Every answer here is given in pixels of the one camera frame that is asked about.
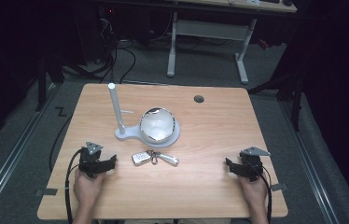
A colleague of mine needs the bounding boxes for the black floor cable bundle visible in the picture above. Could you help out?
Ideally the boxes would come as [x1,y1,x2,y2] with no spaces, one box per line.
[62,17,138,85]

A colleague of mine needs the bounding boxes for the black metal stand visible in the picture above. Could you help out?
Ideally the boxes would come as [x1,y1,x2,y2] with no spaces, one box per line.
[247,69,305,133]
[34,52,66,113]

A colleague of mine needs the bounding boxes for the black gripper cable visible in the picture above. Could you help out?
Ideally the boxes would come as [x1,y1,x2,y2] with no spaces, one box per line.
[247,160,273,224]
[63,147,85,224]

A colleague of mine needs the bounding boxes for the white-legged wooden desk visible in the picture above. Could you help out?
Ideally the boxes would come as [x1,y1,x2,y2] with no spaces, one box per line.
[165,0,299,85]

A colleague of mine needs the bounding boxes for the thin black floor cable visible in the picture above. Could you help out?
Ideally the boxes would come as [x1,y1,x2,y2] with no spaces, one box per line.
[48,114,75,173]

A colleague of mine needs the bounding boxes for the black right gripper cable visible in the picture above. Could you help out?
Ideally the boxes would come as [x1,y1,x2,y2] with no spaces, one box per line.
[247,160,273,224]

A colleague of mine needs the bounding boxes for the person's left hand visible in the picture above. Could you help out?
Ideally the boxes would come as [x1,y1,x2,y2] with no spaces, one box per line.
[72,169,107,204]

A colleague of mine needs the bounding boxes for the grey tape strip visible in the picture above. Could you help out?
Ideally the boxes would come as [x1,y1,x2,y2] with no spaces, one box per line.
[35,188,59,197]
[270,182,288,192]

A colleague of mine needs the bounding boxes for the silver car key fob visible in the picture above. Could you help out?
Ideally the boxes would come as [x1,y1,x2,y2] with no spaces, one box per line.
[131,151,152,167]

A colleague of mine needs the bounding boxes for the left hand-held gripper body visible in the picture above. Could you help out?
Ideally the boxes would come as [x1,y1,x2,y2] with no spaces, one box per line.
[78,141,108,179]

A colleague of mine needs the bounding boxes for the shiny silver bowl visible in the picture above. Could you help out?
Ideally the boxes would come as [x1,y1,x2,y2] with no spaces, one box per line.
[139,106,176,145]

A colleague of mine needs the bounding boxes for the metal floor rail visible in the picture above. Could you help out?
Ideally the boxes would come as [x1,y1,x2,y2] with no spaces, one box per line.
[0,81,59,222]
[278,100,342,224]

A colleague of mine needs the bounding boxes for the person's right hand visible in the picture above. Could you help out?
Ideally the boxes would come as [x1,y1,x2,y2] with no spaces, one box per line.
[237,173,270,207]

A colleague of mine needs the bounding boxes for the silver metal keys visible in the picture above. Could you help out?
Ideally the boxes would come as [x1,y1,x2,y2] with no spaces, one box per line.
[158,152,180,167]

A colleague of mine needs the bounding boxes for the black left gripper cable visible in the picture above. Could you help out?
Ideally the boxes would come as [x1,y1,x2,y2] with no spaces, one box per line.
[63,147,85,224]

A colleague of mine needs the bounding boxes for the metal key ring clip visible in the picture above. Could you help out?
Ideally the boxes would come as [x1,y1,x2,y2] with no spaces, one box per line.
[146,149,161,165]

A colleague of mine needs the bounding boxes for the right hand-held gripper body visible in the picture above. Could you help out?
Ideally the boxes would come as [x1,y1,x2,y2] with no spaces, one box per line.
[237,146,272,183]

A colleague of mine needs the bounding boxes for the white stand with pole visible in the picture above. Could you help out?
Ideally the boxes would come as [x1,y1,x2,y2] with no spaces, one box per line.
[106,82,182,149]

